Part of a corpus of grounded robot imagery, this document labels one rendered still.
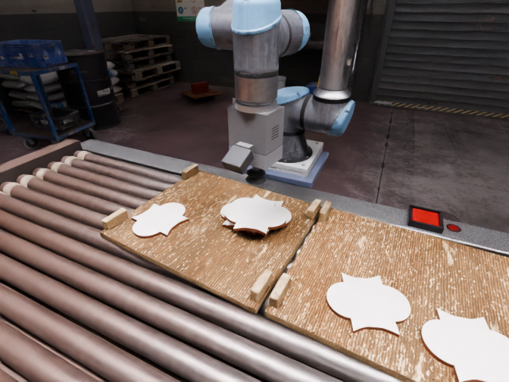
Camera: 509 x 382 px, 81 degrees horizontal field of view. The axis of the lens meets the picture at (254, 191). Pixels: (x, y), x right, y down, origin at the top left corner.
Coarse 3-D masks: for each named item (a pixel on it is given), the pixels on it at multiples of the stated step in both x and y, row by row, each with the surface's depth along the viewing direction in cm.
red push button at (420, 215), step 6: (414, 210) 76; (420, 210) 76; (414, 216) 74; (420, 216) 74; (426, 216) 74; (432, 216) 74; (438, 216) 74; (426, 222) 72; (432, 222) 72; (438, 222) 72
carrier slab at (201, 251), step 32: (192, 192) 82; (224, 192) 82; (256, 192) 82; (128, 224) 70; (192, 224) 70; (288, 224) 70; (160, 256) 61; (192, 256) 61; (224, 256) 61; (256, 256) 61; (288, 256) 61; (224, 288) 54
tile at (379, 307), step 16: (336, 288) 53; (352, 288) 53; (368, 288) 53; (384, 288) 53; (336, 304) 50; (352, 304) 50; (368, 304) 50; (384, 304) 50; (400, 304) 50; (352, 320) 48; (368, 320) 48; (384, 320) 48; (400, 320) 48
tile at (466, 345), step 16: (432, 320) 48; (448, 320) 48; (464, 320) 48; (480, 320) 48; (432, 336) 46; (448, 336) 46; (464, 336) 46; (480, 336) 46; (496, 336) 46; (432, 352) 44; (448, 352) 43; (464, 352) 43; (480, 352) 43; (496, 352) 43; (464, 368) 42; (480, 368) 42; (496, 368) 42
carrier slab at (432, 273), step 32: (320, 224) 70; (352, 224) 70; (384, 224) 70; (320, 256) 61; (352, 256) 61; (384, 256) 61; (416, 256) 61; (448, 256) 61; (480, 256) 61; (320, 288) 54; (416, 288) 54; (448, 288) 54; (480, 288) 54; (288, 320) 49; (320, 320) 49; (416, 320) 49; (352, 352) 45; (384, 352) 44; (416, 352) 44
